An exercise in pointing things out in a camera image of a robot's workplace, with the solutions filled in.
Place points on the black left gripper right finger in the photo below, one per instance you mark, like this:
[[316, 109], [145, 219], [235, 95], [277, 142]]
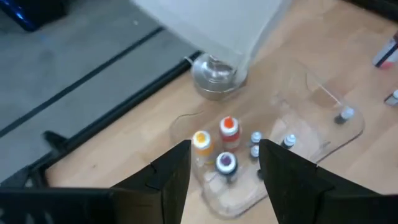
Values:
[[295, 193]]

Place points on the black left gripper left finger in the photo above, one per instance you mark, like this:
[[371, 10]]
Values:
[[168, 193]]

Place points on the small dark dropper bottle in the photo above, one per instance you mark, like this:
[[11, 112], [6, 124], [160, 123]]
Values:
[[289, 140], [254, 151], [256, 137], [346, 112]]

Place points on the large yellow food coloring bottle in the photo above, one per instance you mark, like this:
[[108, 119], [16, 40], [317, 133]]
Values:
[[202, 140]]

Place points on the large purple food coloring bottle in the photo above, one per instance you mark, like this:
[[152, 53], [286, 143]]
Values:
[[226, 161]]

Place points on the large orange food coloring bottle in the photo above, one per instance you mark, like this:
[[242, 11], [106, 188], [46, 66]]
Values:
[[229, 124]]

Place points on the large pink food coloring bottle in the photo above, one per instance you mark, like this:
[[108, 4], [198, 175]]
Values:
[[387, 53]]

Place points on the clear plastic bin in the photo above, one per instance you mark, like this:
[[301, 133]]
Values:
[[236, 199]]

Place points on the dark blue shiny object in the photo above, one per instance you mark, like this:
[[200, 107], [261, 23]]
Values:
[[28, 15]]

